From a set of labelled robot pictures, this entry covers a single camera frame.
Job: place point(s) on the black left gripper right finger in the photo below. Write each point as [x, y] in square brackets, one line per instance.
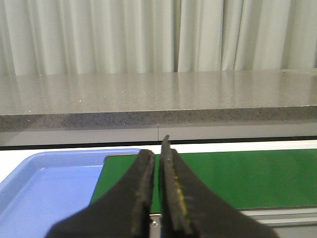
[189, 209]

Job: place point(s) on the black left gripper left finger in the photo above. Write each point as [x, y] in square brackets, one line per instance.
[123, 212]

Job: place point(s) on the green conveyor belt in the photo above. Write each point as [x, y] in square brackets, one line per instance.
[259, 179]

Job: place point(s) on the blue plastic tray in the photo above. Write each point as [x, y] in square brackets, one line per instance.
[48, 187]

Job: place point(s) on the grey stone counter slab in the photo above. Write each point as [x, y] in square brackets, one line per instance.
[145, 107]

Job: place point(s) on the white pleated curtain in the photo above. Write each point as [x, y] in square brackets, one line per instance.
[47, 37]

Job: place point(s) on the aluminium conveyor frame rail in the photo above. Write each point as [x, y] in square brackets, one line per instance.
[288, 222]

